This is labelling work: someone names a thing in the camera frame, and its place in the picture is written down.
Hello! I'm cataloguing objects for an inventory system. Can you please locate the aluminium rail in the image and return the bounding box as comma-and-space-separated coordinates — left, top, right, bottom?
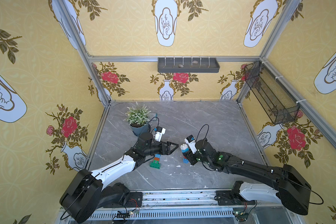
55, 188, 297, 223

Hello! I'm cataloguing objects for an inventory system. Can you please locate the long green lego brick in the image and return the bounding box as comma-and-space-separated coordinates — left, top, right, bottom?
149, 161, 161, 169

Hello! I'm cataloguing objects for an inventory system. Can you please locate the potted plant grey pot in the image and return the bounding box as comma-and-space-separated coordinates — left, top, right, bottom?
125, 103, 151, 136

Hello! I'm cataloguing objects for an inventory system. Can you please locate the grey teal sponge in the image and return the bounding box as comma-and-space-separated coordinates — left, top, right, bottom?
149, 113, 157, 118

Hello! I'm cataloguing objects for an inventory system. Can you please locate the grey wall tray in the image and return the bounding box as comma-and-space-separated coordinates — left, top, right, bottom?
157, 57, 220, 73

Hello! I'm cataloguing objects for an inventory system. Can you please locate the black wire mesh basket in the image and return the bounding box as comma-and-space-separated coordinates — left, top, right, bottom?
243, 61, 300, 125

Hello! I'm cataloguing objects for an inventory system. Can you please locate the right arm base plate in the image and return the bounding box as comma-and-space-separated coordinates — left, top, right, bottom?
214, 190, 256, 206

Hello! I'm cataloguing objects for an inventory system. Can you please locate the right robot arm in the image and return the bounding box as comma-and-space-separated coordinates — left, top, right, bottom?
180, 138, 312, 216

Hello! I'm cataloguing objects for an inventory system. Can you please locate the white lego brick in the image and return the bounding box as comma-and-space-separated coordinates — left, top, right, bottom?
180, 144, 188, 151

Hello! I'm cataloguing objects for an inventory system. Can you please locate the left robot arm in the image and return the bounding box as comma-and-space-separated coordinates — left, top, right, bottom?
59, 132, 179, 224

